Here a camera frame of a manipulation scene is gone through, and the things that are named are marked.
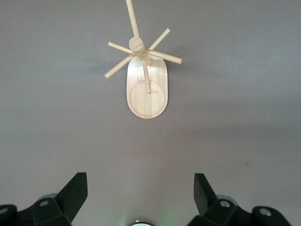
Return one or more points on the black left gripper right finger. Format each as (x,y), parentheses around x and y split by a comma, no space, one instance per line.
(221,212)

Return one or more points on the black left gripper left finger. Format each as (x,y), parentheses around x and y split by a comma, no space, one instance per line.
(47,212)

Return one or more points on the wooden cup rack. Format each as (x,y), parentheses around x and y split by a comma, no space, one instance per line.
(148,103)

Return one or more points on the brown table cover sheet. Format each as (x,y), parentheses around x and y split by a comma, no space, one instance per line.
(235,117)

